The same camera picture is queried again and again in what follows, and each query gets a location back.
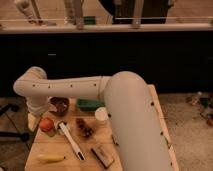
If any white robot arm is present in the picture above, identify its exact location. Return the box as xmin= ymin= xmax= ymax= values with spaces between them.
xmin=13 ymin=67 xmax=173 ymax=171

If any red apple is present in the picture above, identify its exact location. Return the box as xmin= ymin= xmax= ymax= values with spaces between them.
xmin=39 ymin=118 xmax=54 ymax=132

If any metal cup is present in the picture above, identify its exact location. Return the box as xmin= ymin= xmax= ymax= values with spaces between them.
xmin=43 ymin=128 xmax=56 ymax=137

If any black tripod stand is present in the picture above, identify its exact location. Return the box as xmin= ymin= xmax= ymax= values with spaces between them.
xmin=0 ymin=103 xmax=31 ymax=143

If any dark brown bowl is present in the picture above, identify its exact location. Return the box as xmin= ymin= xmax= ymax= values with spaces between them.
xmin=50 ymin=97 xmax=69 ymax=116

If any yellow banana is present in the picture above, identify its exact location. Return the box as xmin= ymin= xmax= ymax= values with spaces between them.
xmin=36 ymin=154 xmax=66 ymax=163

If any dark grapes bunch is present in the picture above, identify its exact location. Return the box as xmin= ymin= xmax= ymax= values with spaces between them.
xmin=76 ymin=118 xmax=94 ymax=138

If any wooden block sponge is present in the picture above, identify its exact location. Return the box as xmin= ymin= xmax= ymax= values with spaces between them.
xmin=91 ymin=145 xmax=114 ymax=169

